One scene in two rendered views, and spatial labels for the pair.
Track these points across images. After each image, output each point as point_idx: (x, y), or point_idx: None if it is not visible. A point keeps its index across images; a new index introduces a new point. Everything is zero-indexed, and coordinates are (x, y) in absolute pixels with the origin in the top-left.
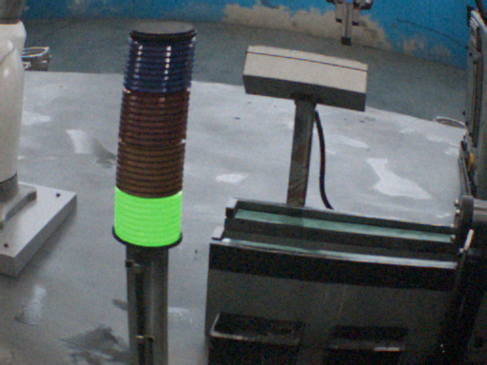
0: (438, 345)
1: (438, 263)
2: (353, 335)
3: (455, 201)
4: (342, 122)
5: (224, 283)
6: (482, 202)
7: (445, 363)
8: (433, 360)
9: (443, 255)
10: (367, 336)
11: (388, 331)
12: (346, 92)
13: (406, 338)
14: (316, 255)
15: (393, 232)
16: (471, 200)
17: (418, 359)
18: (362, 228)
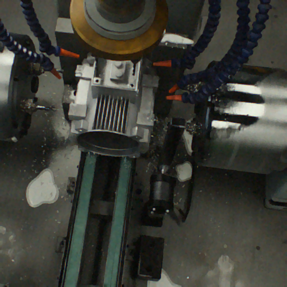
0: (157, 218)
1: (116, 215)
2: (149, 265)
3: (154, 210)
4: None
5: None
6: (164, 194)
7: (185, 218)
8: (153, 221)
9: (89, 208)
10: (150, 258)
11: (146, 246)
12: None
13: (153, 236)
14: (120, 286)
15: (77, 239)
16: (165, 201)
17: (136, 226)
18: (73, 258)
